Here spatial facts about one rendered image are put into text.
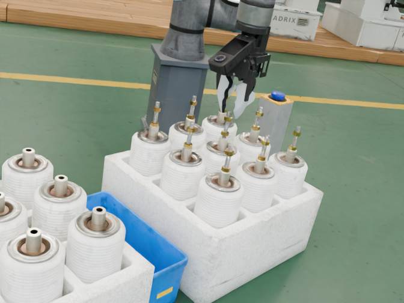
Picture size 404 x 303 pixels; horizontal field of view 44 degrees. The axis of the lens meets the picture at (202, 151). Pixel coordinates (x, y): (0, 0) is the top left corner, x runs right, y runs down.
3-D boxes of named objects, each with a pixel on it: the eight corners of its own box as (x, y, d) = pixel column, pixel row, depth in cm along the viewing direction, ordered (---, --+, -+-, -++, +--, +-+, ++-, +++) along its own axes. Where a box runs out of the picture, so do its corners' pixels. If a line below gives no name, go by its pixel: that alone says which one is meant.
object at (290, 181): (257, 231, 125) (274, 167, 117) (250, 209, 134) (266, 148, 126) (293, 234, 127) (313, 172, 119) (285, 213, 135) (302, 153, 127)
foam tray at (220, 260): (97, 216, 130) (104, 155, 123) (204, 181, 157) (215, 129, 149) (201, 309, 107) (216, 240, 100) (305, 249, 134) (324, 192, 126)
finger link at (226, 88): (234, 109, 122) (247, 75, 117) (219, 113, 118) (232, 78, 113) (225, 103, 123) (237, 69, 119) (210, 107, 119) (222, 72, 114)
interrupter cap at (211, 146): (215, 158, 117) (216, 156, 116) (200, 143, 122) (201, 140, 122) (242, 156, 120) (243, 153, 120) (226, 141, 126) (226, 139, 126)
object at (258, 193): (268, 238, 123) (287, 174, 115) (245, 253, 116) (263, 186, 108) (238, 219, 128) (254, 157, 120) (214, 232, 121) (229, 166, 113)
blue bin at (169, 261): (62, 244, 118) (65, 201, 113) (101, 230, 126) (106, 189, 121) (142, 324, 101) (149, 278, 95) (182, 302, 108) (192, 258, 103)
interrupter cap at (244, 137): (263, 136, 133) (264, 133, 133) (270, 149, 127) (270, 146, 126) (235, 133, 132) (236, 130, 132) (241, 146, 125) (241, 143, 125)
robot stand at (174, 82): (140, 121, 190) (151, 42, 177) (187, 124, 196) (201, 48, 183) (148, 143, 174) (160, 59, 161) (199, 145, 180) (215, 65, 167)
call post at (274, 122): (236, 190, 156) (259, 96, 143) (251, 184, 161) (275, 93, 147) (254, 201, 152) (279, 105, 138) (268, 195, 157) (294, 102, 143)
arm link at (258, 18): (261, 9, 103) (230, -1, 107) (257, 31, 105) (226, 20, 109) (281, 8, 108) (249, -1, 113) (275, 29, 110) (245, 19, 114)
